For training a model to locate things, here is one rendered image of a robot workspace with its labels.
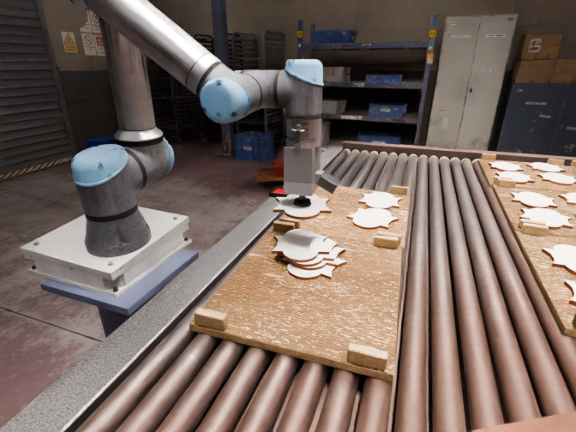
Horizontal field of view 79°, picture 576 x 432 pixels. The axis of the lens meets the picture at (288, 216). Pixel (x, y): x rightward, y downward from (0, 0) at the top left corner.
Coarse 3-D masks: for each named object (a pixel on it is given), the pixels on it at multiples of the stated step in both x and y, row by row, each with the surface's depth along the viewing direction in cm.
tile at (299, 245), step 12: (276, 240) 85; (288, 240) 83; (300, 240) 83; (312, 240) 83; (324, 240) 84; (276, 252) 79; (288, 252) 78; (300, 252) 78; (312, 252) 78; (324, 252) 78
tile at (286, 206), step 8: (280, 200) 83; (288, 200) 83; (312, 200) 83; (320, 200) 83; (328, 200) 84; (280, 208) 78; (288, 208) 78; (296, 208) 78; (304, 208) 78; (312, 208) 78; (320, 208) 78; (328, 208) 78; (288, 216) 76; (296, 216) 74; (304, 216) 74; (312, 216) 75
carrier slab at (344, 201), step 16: (320, 192) 124; (336, 192) 124; (352, 192) 124; (368, 192) 124; (384, 192) 124; (336, 208) 110; (352, 208) 110; (368, 208) 110; (400, 208) 110; (304, 224) 99; (320, 224) 99; (336, 224) 99; (352, 224) 99; (400, 224) 99; (368, 240) 90
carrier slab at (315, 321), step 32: (256, 256) 83; (352, 256) 83; (384, 256) 83; (224, 288) 71; (256, 288) 71; (288, 288) 71; (320, 288) 71; (352, 288) 71; (384, 288) 71; (192, 320) 62; (256, 320) 62; (288, 320) 62; (320, 320) 62; (352, 320) 62; (384, 320) 62; (288, 352) 56; (320, 352) 55
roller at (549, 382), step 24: (480, 192) 128; (480, 216) 112; (504, 264) 83; (504, 288) 76; (528, 312) 67; (528, 336) 61; (528, 360) 58; (552, 360) 56; (552, 384) 52; (552, 408) 49
